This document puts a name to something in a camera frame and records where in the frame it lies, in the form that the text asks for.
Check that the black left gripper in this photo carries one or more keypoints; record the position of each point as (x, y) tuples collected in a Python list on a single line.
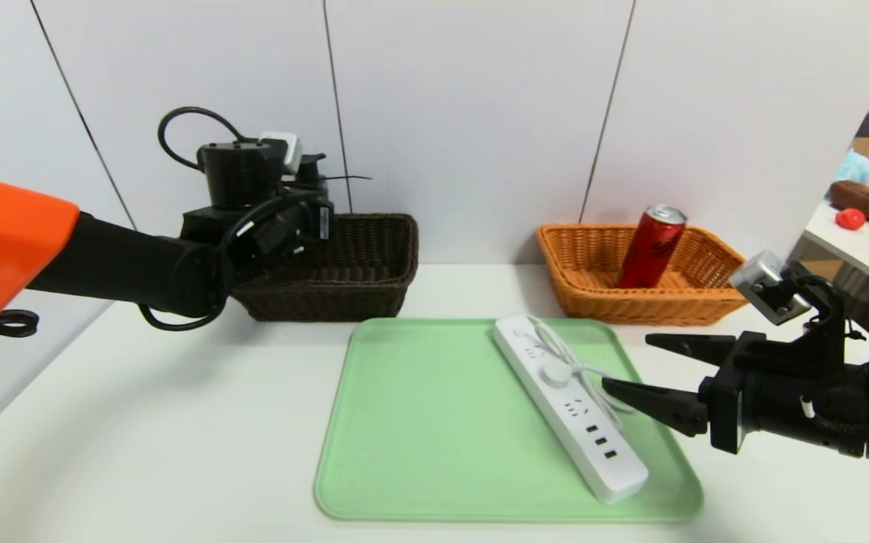
[(323, 217)]

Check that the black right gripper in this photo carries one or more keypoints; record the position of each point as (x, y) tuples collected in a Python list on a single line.
[(731, 403)]

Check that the dark green pump bottle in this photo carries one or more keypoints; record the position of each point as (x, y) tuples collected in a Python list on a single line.
[(311, 177)]

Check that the red soda can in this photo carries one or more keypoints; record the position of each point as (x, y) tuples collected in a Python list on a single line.
[(649, 253)]

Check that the black and orange left arm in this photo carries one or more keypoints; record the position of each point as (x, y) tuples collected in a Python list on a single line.
[(118, 256)]

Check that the dark brown wicker basket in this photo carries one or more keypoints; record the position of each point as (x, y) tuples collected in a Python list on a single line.
[(359, 286)]

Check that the orange wicker basket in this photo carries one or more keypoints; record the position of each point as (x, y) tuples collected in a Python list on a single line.
[(593, 298)]

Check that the white side table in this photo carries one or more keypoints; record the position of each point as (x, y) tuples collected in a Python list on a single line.
[(849, 245)]

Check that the small red toy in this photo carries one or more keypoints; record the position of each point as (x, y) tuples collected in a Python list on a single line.
[(850, 219)]

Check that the light green plastic tray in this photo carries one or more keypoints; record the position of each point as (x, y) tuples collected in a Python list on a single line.
[(442, 437)]

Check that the brown plush toy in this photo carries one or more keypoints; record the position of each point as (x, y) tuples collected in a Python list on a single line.
[(861, 200)]

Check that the light blue plush toy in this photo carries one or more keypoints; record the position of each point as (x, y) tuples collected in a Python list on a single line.
[(861, 166)]

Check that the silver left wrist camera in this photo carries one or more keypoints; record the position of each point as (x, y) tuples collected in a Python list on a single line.
[(287, 147)]

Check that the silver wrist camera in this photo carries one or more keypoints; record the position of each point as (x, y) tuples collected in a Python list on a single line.
[(287, 147), (763, 283)]

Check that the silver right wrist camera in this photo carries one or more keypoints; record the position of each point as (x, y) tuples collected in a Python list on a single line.
[(763, 283)]

